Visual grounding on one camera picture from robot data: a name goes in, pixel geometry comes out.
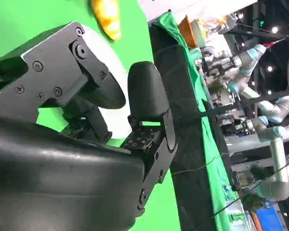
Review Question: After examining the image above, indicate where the blue box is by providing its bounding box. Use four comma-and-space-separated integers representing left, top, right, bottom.
256, 206, 284, 231

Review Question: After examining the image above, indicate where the orange toy bread roll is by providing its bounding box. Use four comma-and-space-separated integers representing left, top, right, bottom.
91, 0, 122, 41

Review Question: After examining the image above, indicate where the lilac plate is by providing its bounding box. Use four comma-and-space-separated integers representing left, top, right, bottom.
83, 26, 133, 141

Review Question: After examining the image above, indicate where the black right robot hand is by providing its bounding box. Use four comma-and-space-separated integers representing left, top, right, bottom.
0, 21, 179, 231

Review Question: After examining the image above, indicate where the black strap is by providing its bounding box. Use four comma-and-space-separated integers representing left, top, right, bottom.
199, 88, 289, 119

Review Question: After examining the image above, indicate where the green cloth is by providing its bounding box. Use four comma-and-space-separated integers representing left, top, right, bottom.
0, 0, 244, 231

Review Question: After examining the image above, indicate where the orange bin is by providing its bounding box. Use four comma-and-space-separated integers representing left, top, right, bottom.
178, 14, 198, 49

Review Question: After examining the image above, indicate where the thin black cable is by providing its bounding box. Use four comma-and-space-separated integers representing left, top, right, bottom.
210, 160, 289, 218

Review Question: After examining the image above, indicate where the black table edge panel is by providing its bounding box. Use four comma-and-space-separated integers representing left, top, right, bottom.
147, 21, 219, 231

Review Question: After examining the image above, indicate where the green potted plant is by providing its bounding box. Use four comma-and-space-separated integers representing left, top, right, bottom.
241, 193, 263, 213

